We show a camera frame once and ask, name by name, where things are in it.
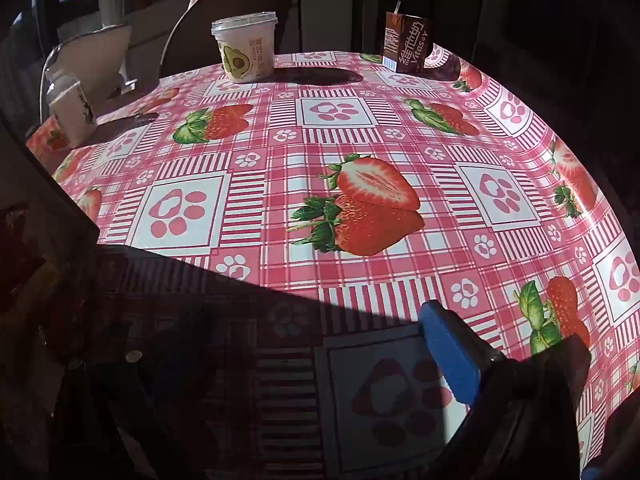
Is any white avocado print yogurt cup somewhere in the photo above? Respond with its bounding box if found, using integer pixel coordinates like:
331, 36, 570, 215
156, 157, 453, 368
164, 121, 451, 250
211, 11, 279, 84

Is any white paper cup black print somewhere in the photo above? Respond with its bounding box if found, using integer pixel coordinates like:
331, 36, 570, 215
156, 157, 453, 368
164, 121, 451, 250
47, 73, 99, 148

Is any brown wooden chair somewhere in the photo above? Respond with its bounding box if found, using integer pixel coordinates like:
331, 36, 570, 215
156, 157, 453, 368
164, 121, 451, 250
160, 0, 301, 82

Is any white chair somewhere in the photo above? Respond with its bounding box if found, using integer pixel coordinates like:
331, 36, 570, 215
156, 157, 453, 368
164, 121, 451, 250
40, 24, 134, 126

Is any pink strawberry print tablecloth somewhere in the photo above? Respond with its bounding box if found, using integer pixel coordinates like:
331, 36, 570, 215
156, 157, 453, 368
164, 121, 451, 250
25, 43, 640, 480

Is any brown drink carton with straw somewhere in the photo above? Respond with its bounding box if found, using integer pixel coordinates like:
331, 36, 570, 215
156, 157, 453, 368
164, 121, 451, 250
382, 1, 432, 74

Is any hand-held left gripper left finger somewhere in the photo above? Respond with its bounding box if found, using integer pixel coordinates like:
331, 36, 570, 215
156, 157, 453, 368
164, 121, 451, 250
75, 304, 222, 480

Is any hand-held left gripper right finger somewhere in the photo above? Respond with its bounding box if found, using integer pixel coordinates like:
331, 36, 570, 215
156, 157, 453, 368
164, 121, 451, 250
418, 301, 592, 480

